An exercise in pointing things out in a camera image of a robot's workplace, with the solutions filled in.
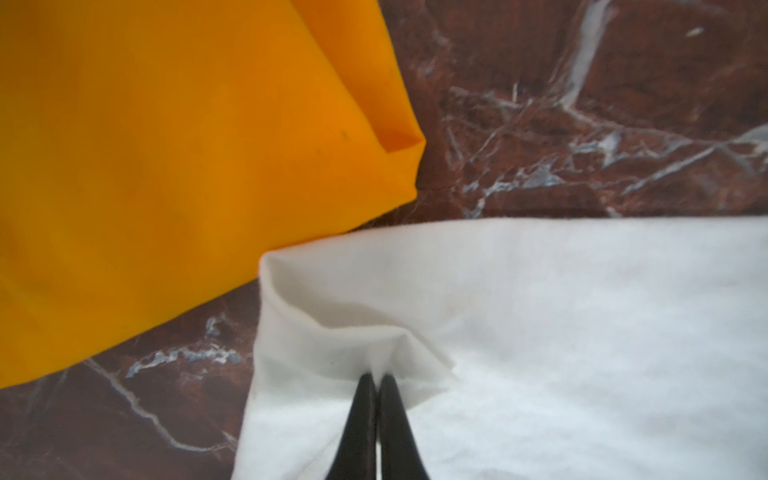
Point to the orange drawstring shorts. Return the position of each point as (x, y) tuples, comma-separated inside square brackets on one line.
[(153, 151)]

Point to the white garment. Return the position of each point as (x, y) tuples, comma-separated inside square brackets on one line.
[(522, 348)]

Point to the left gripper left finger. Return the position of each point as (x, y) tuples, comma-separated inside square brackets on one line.
[(356, 456)]

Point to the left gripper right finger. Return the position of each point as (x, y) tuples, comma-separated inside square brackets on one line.
[(400, 458)]

